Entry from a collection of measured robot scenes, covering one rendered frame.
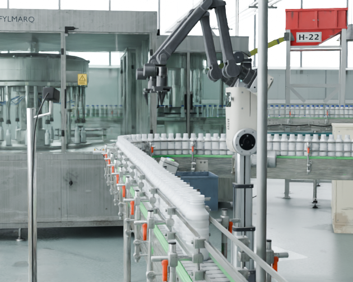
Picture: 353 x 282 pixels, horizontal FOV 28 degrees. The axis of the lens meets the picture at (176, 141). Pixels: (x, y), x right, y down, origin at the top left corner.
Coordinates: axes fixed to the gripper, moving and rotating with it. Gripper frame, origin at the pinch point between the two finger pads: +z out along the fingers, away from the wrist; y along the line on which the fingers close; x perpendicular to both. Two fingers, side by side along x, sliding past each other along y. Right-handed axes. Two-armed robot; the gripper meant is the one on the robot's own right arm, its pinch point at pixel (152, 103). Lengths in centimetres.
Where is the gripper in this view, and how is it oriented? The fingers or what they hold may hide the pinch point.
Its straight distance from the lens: 422.5
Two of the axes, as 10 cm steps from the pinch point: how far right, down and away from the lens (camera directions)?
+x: 1.5, 0.5, -9.9
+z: -0.1, 10.0, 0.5
